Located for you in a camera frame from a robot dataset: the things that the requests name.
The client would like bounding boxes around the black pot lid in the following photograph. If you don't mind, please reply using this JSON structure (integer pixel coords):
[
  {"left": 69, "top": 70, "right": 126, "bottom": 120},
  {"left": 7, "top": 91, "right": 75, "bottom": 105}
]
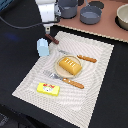
[{"left": 89, "top": 1, "right": 104, "bottom": 9}]

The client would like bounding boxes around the brown sausage stick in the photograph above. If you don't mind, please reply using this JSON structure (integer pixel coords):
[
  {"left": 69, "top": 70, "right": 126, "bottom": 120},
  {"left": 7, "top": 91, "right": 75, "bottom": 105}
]
[{"left": 45, "top": 34, "right": 59, "bottom": 44}]

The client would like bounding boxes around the dark grey pan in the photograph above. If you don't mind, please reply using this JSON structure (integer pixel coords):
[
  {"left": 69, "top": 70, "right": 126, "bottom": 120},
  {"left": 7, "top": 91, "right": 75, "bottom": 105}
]
[{"left": 80, "top": 3, "right": 102, "bottom": 25}]

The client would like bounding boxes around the dark grey pot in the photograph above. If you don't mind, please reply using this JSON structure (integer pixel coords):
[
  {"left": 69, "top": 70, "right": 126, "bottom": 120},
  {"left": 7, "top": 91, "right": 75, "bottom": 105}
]
[{"left": 58, "top": 0, "right": 78, "bottom": 19}]

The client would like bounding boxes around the orange bread loaf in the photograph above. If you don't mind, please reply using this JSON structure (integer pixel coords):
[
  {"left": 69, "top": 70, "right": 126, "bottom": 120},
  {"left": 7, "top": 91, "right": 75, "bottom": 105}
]
[{"left": 59, "top": 57, "right": 82, "bottom": 75}]

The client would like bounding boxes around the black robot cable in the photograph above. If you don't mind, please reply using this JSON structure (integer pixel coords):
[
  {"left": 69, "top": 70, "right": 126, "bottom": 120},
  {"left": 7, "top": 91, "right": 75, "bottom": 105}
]
[{"left": 0, "top": 13, "right": 61, "bottom": 31}]

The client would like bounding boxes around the yellow butter box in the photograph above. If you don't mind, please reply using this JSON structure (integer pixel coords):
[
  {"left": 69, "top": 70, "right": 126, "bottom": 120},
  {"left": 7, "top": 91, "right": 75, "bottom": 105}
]
[{"left": 37, "top": 83, "right": 60, "bottom": 96}]

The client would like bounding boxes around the fork with wooden handle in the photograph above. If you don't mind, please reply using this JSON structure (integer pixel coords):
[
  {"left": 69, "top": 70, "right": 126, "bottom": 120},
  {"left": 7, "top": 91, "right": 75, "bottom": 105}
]
[{"left": 43, "top": 70, "right": 84, "bottom": 89}]

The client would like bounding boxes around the round wooden plate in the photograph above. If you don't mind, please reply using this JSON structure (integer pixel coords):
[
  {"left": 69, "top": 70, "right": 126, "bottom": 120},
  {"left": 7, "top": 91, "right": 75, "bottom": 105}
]
[{"left": 55, "top": 55, "right": 82, "bottom": 78}]

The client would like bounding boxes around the beige woven placemat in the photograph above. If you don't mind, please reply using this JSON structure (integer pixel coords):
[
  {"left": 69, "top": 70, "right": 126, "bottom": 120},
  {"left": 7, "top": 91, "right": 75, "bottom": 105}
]
[{"left": 12, "top": 31, "right": 113, "bottom": 128}]

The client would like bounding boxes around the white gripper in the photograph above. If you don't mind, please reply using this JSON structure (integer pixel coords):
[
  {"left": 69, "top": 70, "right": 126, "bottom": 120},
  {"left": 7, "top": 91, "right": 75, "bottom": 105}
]
[{"left": 35, "top": 0, "right": 56, "bottom": 34}]

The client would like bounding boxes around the beige bowl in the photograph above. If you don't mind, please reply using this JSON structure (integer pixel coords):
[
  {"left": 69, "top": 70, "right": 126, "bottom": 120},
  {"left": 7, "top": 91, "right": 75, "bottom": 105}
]
[{"left": 117, "top": 4, "right": 128, "bottom": 30}]

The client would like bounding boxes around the light blue milk carton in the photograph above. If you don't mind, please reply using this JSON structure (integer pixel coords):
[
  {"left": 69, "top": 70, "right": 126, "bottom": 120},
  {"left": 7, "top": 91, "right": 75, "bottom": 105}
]
[{"left": 37, "top": 38, "right": 49, "bottom": 57}]

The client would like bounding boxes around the pink tray mat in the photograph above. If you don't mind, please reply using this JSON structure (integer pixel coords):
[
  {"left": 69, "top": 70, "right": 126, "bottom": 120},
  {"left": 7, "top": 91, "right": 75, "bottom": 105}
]
[{"left": 58, "top": 0, "right": 128, "bottom": 42}]

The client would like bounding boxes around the knife with wooden handle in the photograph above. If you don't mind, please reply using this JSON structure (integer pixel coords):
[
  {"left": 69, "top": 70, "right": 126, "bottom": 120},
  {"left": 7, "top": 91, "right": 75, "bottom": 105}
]
[{"left": 58, "top": 50, "right": 97, "bottom": 63}]

